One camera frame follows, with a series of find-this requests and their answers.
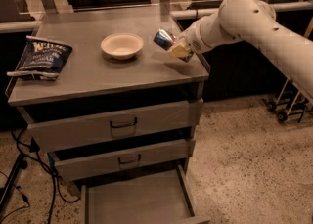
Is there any blue silver redbull can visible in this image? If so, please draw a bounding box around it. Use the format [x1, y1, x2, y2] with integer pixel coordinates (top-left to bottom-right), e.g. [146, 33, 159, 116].
[153, 27, 196, 64]

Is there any black tripod leg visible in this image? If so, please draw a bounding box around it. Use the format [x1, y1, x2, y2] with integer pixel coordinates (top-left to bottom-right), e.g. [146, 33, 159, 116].
[0, 154, 26, 212]

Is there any blue kettle chips bag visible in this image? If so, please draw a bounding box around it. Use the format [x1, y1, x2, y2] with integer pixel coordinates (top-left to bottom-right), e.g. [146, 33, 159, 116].
[7, 36, 72, 80]

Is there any grey top drawer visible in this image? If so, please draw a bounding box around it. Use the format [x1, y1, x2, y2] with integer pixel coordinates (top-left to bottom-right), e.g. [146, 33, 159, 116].
[27, 99, 203, 152]

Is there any grey middle drawer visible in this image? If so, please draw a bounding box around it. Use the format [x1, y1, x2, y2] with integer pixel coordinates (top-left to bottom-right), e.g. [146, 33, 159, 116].
[49, 134, 195, 181]

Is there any white horizontal rail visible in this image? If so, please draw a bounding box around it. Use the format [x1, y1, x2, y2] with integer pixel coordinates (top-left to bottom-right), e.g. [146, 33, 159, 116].
[0, 0, 313, 34]

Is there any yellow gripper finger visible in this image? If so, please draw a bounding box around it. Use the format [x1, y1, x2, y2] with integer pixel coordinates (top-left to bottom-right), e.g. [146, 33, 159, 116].
[167, 39, 191, 58]

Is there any black floor cable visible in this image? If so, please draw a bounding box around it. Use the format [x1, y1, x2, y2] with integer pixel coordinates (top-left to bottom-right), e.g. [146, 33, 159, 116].
[0, 128, 81, 224]

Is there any grey drawer cabinet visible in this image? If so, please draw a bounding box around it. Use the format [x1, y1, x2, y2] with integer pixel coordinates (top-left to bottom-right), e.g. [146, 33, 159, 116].
[4, 4, 211, 224]

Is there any grey open bottom drawer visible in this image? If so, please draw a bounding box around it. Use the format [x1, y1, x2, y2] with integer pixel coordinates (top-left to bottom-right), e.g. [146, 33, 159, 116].
[81, 161, 209, 224]

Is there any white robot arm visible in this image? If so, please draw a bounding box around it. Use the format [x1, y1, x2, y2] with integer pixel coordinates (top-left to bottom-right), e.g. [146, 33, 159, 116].
[167, 0, 313, 103]

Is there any white paper bowl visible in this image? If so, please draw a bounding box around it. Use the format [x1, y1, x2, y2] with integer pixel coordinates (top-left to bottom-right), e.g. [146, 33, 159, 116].
[101, 33, 144, 60]

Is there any yellow hand truck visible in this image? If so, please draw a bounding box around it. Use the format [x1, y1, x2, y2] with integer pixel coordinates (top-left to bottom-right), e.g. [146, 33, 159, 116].
[266, 17, 313, 124]

